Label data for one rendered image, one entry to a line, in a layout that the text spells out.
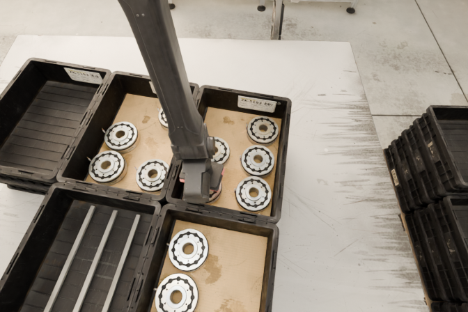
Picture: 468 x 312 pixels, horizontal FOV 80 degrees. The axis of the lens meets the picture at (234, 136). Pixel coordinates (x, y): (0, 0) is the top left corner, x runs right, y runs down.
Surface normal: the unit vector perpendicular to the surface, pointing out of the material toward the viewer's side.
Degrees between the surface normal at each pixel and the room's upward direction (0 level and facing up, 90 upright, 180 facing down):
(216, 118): 0
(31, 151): 0
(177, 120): 81
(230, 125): 0
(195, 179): 9
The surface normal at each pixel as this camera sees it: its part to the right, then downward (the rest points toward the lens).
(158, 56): -0.01, 0.77
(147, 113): 0.03, -0.50
